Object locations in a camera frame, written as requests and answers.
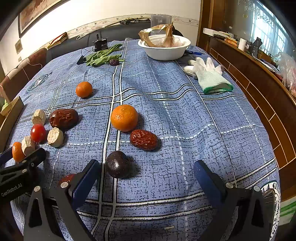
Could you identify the cardboard tray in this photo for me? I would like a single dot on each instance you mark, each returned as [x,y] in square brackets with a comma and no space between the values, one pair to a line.
[9,125]

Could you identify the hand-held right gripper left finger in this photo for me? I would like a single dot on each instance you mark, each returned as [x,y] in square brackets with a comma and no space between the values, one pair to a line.
[86,178]

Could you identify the brown chair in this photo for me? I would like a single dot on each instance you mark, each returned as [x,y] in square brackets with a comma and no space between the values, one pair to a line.
[23,69]

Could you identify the blue pen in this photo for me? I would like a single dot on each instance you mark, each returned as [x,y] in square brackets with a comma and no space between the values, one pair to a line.
[193,52]

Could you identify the dark sofa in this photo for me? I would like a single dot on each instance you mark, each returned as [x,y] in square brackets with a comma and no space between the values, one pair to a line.
[76,44]

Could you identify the large dark red jujube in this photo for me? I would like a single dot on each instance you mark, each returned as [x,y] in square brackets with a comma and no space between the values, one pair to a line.
[64,118]

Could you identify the small black adapter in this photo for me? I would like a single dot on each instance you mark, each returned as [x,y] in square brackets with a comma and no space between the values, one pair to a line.
[81,60]

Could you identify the red book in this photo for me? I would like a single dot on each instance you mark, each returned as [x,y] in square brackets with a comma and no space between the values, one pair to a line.
[57,39]

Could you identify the dark purple passion fruit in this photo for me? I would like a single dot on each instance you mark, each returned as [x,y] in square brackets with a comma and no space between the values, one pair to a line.
[117,164]

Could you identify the large orange mandarin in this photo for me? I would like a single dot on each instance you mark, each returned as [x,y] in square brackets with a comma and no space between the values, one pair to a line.
[124,118]

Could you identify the red cherry tomato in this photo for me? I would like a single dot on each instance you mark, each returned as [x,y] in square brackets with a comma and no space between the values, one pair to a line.
[38,133]

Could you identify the beige yam chunk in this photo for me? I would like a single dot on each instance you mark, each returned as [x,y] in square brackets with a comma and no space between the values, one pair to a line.
[28,145]
[38,117]

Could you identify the wooden sideboard cabinet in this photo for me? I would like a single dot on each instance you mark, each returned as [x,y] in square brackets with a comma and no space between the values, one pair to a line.
[261,97]

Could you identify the framed wall picture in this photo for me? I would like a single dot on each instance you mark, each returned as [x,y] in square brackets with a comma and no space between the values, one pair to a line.
[32,11]

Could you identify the red wrinkled jujube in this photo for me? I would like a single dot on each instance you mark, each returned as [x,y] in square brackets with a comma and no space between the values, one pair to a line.
[68,178]
[143,139]

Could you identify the brown paper bag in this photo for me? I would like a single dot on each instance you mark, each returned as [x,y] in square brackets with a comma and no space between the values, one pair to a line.
[159,34]

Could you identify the white plastic bowl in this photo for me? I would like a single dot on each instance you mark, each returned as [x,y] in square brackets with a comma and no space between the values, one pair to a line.
[164,49]

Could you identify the small orange mandarin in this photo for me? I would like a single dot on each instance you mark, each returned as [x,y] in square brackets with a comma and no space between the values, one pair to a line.
[84,89]
[18,151]

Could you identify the white garlic bulb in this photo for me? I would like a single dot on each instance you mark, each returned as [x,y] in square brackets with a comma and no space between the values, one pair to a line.
[55,137]

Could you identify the small dark jujube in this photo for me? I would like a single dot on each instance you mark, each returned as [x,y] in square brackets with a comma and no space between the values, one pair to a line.
[114,62]

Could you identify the green leafy vegetable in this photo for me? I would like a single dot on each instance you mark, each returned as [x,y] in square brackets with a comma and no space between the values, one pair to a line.
[103,57]

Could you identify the black motor device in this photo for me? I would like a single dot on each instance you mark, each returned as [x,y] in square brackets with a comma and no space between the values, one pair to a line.
[100,44]

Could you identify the barred window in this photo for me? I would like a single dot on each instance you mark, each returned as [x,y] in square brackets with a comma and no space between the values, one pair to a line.
[268,27]

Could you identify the clear plastic bag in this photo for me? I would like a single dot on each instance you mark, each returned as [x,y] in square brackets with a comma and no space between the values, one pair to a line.
[288,71]

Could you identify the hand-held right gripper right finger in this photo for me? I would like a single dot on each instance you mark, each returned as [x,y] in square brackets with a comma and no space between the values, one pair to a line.
[208,183]

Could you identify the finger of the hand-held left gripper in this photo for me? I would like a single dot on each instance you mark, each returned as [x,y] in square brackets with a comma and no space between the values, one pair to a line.
[5,156]
[32,160]

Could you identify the white glove with green cuff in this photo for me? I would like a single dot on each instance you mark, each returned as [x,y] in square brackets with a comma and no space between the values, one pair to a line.
[211,77]

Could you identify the green white carton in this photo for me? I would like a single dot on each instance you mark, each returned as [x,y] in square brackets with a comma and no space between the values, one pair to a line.
[288,209]

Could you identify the plain white glove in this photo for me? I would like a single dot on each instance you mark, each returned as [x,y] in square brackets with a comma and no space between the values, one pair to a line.
[189,68]

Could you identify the clear plastic container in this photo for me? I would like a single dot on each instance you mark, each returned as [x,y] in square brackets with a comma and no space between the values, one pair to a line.
[160,20]

